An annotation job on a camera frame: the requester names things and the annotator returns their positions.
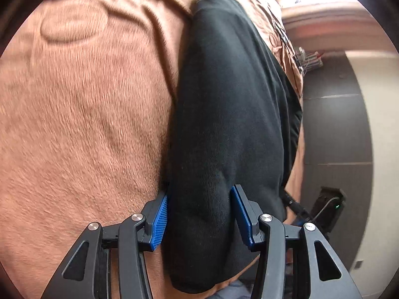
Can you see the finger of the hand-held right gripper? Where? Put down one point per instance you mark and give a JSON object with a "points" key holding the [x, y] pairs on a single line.
{"points": [[293, 205]]}

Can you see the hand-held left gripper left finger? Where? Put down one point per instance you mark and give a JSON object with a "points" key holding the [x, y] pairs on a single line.
{"points": [[159, 224]]}

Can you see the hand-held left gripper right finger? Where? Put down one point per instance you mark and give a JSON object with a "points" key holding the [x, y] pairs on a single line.
{"points": [[241, 218]]}

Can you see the black t-shirt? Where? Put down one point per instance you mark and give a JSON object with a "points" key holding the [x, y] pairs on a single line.
{"points": [[224, 115]]}

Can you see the brown fleece blanket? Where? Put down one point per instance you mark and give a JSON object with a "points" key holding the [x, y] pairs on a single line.
{"points": [[78, 115]]}

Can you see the striped paper bag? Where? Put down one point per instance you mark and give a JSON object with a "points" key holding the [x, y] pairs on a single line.
{"points": [[308, 59]]}

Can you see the pink curtain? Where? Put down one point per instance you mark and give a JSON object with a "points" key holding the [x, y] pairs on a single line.
{"points": [[327, 21]]}

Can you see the wall socket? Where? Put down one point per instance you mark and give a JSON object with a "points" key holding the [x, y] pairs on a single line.
{"points": [[358, 265]]}

